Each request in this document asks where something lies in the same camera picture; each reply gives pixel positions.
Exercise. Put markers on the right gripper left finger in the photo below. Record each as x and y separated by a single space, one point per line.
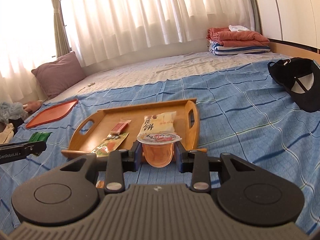
119 162

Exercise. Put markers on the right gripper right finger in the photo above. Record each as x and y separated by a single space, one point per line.
196 163

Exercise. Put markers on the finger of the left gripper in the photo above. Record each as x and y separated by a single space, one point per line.
18 151

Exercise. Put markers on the peach picture snack packet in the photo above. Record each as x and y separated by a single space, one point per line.
109 144

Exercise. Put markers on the green snack packet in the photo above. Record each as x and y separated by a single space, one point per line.
39 140

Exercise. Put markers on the orange jelly cup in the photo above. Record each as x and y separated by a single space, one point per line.
158 148

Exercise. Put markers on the small pink snack packet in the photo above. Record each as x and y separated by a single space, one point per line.
120 127

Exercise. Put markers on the wooden serving tray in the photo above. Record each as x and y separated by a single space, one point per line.
97 126

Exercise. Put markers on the white flower cake packet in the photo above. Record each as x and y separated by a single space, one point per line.
158 123

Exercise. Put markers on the red plastic tray lid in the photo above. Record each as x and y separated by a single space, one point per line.
52 114

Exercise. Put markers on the blue checked bed sheet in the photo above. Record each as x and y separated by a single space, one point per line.
242 111

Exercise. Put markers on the white quilted mattress pad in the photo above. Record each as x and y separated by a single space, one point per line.
162 69

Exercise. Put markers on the purple pillow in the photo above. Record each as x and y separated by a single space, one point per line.
57 76

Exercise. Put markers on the green drape curtain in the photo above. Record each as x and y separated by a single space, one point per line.
61 42

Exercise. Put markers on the folded blue striped blanket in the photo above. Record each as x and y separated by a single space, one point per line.
237 47

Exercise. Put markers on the folded salmon blanket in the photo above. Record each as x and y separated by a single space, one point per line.
227 38

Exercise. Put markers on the black baseball cap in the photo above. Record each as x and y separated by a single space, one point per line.
300 78

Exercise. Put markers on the white cloth on blankets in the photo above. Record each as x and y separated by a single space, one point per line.
237 28

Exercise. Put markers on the white sheer curtain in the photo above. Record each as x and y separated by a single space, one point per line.
105 34

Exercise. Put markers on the white wardrobe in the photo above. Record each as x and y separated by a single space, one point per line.
295 21

